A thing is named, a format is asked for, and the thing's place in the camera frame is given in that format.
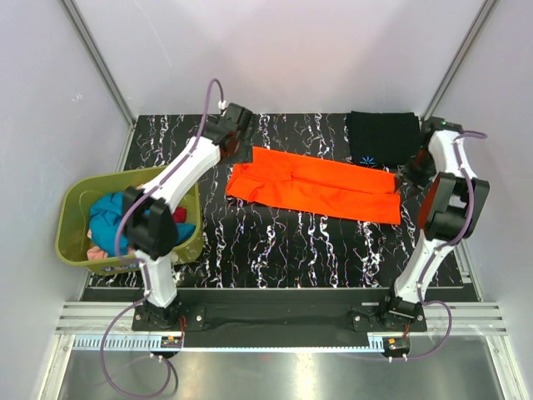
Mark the folded black t shirt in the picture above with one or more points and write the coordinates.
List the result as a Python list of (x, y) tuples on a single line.
[(382, 139)]

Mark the left aluminium corner post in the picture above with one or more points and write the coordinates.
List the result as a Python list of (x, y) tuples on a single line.
[(93, 51)]

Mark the aluminium frame rail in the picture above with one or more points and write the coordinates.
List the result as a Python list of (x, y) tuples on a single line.
[(94, 318)]

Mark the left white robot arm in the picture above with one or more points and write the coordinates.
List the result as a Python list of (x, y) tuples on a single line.
[(147, 211)]

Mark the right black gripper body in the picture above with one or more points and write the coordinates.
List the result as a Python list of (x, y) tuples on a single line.
[(418, 170)]

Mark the teal t shirt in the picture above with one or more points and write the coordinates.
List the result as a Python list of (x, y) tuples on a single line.
[(105, 216)]

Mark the right aluminium corner post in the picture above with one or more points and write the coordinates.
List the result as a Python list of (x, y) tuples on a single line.
[(478, 23)]

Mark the pink t shirt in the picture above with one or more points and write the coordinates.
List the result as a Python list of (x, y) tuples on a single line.
[(95, 253)]

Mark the aluminium corner post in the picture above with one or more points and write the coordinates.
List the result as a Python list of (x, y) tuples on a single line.
[(478, 23), (93, 51)]

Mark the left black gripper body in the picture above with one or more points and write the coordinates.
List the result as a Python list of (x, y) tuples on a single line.
[(243, 152)]

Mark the olive green plastic basket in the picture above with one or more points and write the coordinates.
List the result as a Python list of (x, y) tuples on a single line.
[(72, 241)]

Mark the orange t shirt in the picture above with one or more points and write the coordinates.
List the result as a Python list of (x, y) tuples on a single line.
[(313, 185)]

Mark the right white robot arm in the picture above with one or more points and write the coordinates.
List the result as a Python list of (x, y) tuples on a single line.
[(449, 213)]

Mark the dark red t shirt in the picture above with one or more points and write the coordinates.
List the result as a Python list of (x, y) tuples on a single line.
[(179, 215)]

